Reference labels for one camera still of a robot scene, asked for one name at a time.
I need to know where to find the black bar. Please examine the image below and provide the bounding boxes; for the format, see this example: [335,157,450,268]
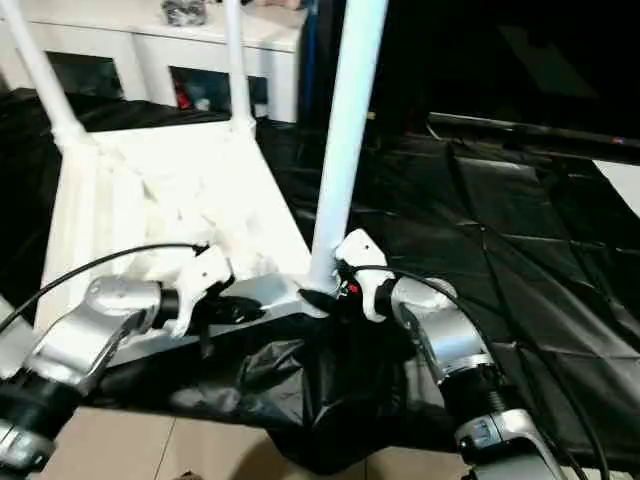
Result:
[428,112,640,159]

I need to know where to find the dark bundle on cabinet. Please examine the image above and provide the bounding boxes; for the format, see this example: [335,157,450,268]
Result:
[160,0,209,28]

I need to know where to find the white plastic table top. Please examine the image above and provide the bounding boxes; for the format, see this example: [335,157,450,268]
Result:
[35,118,336,361]

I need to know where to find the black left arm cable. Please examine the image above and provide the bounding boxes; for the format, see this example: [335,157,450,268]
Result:
[0,242,209,336]

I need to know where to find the black plastic mat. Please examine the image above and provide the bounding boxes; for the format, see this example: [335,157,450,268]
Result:
[0,88,640,476]

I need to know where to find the white cabinet with glass doors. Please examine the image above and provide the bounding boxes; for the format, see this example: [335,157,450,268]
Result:
[0,0,307,123]

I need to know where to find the pink soft object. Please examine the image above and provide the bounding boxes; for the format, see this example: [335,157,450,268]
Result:
[255,0,306,13]

